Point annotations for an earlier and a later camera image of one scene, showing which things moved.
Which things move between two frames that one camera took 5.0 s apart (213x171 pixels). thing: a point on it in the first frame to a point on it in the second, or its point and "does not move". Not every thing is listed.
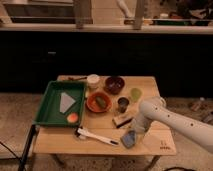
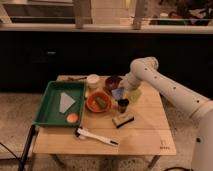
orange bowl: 99,102 does not move
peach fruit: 72,117 does not move
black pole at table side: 24,157 does not move
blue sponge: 129,139 to 118,93
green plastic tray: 48,112 does not move
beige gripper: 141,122 to 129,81
